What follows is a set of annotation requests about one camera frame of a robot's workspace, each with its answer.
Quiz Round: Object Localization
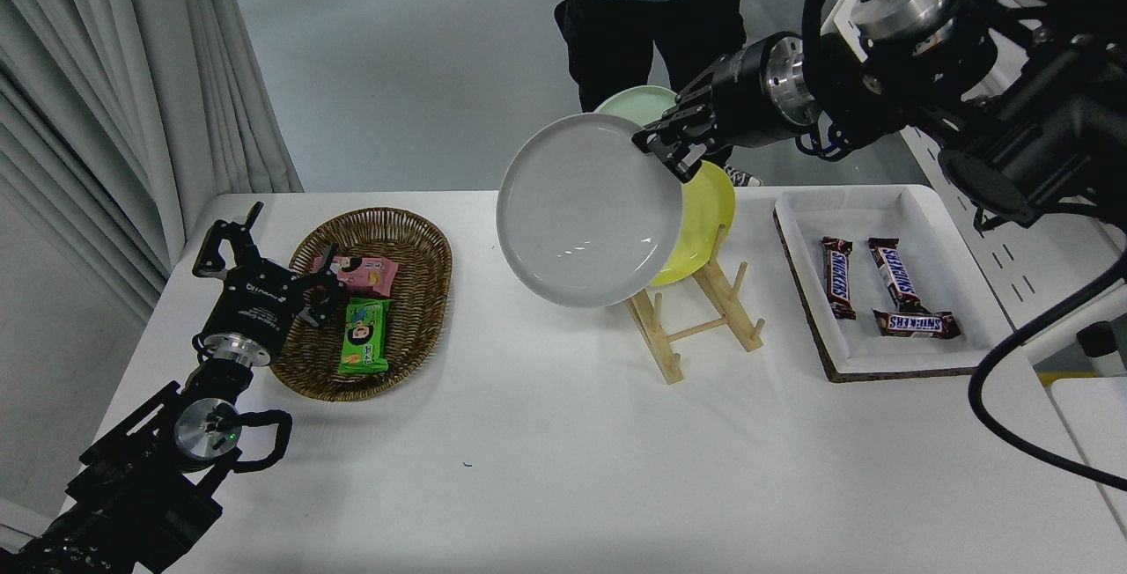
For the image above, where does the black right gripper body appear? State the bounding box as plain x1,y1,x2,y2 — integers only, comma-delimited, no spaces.
703,33,791,151

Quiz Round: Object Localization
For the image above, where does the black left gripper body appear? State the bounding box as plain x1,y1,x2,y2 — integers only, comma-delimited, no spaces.
204,262,304,348

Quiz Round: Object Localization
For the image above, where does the grey plate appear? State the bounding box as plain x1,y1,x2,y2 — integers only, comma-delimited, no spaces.
496,113,685,309

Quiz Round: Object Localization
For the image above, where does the pale green plate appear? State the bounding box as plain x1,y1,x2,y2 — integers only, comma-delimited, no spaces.
594,85,679,126

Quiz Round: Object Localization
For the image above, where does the yellow plate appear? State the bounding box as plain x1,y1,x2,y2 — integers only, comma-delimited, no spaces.
647,160,737,287

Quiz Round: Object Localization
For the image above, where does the wooden plate rack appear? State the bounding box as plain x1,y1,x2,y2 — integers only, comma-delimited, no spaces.
625,224,765,385

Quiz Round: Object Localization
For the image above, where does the pink snack pack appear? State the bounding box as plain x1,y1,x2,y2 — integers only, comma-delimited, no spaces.
313,253,400,298

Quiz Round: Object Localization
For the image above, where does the green snack pack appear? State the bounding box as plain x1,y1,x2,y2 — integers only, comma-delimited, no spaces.
338,297,392,375

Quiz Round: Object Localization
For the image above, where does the brown wicker basket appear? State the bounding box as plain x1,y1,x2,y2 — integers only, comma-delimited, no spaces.
269,207,453,402

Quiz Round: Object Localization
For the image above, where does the person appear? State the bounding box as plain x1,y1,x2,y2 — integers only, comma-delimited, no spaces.
553,0,762,188

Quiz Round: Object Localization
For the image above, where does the white tray with cork base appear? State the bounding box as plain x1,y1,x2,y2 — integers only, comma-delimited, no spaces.
774,185,1013,383

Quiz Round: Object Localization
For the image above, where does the brown Snickers bar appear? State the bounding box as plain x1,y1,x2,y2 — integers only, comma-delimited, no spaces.
821,237,857,320
873,308,962,340
868,238,924,311

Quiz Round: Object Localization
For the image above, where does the white curtain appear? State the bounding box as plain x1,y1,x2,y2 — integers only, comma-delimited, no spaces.
0,0,306,328

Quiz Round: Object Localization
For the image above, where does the white desk with perforated panel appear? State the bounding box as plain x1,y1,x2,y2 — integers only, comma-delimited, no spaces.
819,0,1127,372

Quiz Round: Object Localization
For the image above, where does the white side table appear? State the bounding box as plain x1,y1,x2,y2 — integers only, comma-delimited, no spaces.
1050,378,1127,522

